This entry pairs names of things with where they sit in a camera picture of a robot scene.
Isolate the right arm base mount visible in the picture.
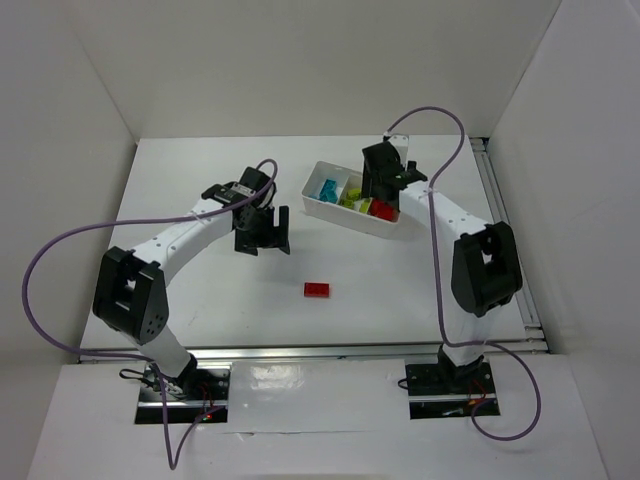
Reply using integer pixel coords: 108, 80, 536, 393
396, 359, 501, 420

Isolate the small green lego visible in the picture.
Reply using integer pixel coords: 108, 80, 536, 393
357, 198, 372, 215

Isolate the red arch lego brick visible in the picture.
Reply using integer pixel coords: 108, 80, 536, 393
368, 199, 398, 222

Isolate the aluminium rail right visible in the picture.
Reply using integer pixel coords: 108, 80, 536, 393
470, 137, 549, 354

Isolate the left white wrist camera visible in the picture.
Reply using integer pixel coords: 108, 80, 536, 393
262, 183, 277, 208

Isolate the cyan long lego upturned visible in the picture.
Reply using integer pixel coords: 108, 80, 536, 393
320, 179, 337, 193

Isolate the green long lego brick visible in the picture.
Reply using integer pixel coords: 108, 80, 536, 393
339, 198, 355, 210

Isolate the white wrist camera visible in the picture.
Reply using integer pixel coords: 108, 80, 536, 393
383, 132, 409, 167
262, 183, 277, 208

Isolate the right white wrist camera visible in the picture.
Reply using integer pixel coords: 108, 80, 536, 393
383, 132, 409, 167

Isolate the cyan curved lego brick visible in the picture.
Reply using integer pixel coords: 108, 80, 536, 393
319, 190, 338, 204

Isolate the red long lego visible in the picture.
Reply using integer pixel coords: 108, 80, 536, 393
303, 282, 331, 298

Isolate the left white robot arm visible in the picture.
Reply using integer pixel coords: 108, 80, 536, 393
92, 167, 290, 391

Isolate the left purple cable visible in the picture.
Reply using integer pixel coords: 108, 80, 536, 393
21, 158, 279, 471

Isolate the aluminium rail front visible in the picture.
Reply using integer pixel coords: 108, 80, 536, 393
78, 338, 549, 363

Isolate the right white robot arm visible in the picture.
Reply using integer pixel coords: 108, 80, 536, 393
362, 138, 523, 376

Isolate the white three-compartment tray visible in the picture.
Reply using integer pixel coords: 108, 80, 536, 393
301, 161, 399, 239

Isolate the aluminium rail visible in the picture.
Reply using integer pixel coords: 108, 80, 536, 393
78, 338, 549, 363
470, 137, 549, 354

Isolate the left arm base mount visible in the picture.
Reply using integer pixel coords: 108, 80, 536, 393
119, 364, 231, 425

